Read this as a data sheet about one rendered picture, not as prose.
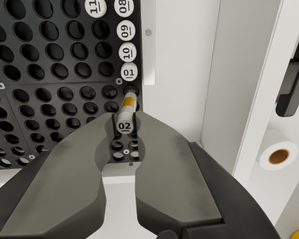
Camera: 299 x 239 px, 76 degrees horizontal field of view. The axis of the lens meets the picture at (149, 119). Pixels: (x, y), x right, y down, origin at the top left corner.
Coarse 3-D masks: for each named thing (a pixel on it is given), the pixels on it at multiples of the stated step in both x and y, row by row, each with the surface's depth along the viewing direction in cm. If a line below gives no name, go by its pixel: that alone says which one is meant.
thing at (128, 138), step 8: (112, 0) 13; (136, 0) 13; (112, 8) 13; (136, 8) 13; (112, 16) 13; (120, 16) 13; (136, 16) 13; (136, 24) 14; (136, 32) 14; (120, 40) 14; (136, 40) 14; (136, 48) 14; (136, 56) 15; (120, 64) 15; (136, 64) 15; (120, 72) 15; (120, 88) 16; (128, 136) 18; (136, 136) 19; (128, 144) 19; (128, 160) 20; (136, 160) 20
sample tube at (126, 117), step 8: (128, 96) 15; (136, 96) 16; (128, 104) 14; (136, 104) 15; (120, 112) 13; (128, 112) 13; (120, 120) 12; (128, 120) 12; (120, 128) 12; (128, 128) 12
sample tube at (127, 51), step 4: (124, 44) 13; (128, 44) 13; (132, 44) 14; (120, 48) 13; (124, 48) 13; (128, 48) 13; (132, 48) 13; (120, 52) 13; (124, 52) 13; (128, 52) 13; (132, 52) 13; (120, 56) 13; (124, 56) 13; (128, 56) 13; (132, 56) 13; (124, 60) 14; (128, 60) 14; (132, 60) 14
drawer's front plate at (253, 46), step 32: (224, 0) 18; (256, 0) 13; (288, 0) 11; (224, 32) 18; (256, 32) 13; (288, 32) 12; (224, 64) 18; (256, 64) 13; (224, 96) 19; (256, 96) 14; (224, 128) 19; (256, 128) 15; (224, 160) 19
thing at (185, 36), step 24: (168, 0) 18; (192, 0) 18; (216, 0) 19; (168, 24) 19; (192, 24) 20; (216, 24) 20; (168, 48) 21; (192, 48) 21; (168, 72) 22; (192, 72) 22; (144, 96) 23; (168, 96) 23; (192, 96) 24; (168, 120) 25; (192, 120) 25; (120, 168) 23
